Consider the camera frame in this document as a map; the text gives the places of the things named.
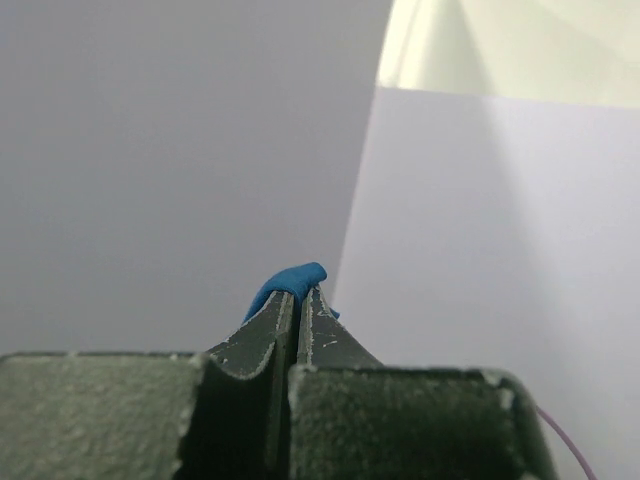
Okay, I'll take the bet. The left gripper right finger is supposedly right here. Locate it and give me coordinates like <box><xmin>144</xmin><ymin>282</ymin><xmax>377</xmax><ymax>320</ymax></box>
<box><xmin>288</xmin><ymin>287</ymin><xmax>557</xmax><ymax>479</ymax></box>

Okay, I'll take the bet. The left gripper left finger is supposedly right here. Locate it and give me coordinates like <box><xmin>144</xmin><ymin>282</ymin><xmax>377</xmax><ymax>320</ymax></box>
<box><xmin>1</xmin><ymin>292</ymin><xmax>293</xmax><ymax>479</ymax></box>

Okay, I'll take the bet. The blue t shirt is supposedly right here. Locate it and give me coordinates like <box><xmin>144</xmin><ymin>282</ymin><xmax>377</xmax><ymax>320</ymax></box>
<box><xmin>243</xmin><ymin>262</ymin><xmax>328</xmax><ymax>323</ymax></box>

